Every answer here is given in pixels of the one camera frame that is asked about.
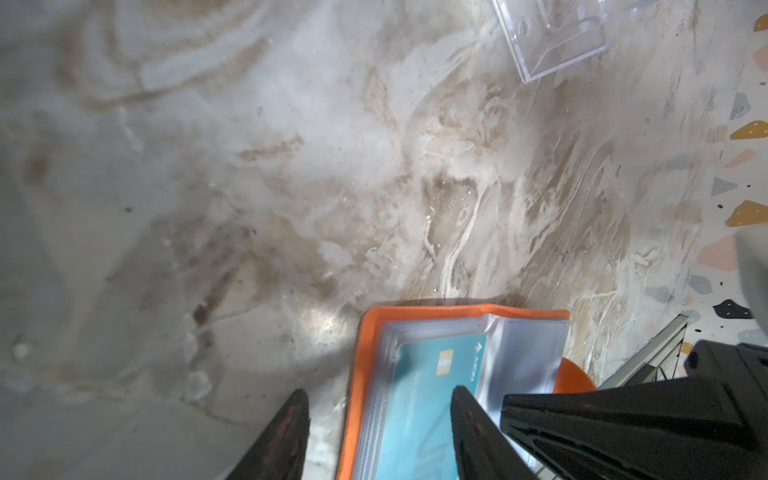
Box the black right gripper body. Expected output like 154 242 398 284
685 340 767 420

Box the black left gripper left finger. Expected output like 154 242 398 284
226 389 310 480

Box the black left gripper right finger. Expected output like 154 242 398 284
450 386 537 480

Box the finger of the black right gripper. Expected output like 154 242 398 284
500 378 767 479

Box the orange card holder wallet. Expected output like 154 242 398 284
337 304 596 479

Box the clear acrylic card stand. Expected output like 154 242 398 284
492 0 650 83

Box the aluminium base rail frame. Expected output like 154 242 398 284
598 314 689 390

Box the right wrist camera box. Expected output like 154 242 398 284
735 223 768 333

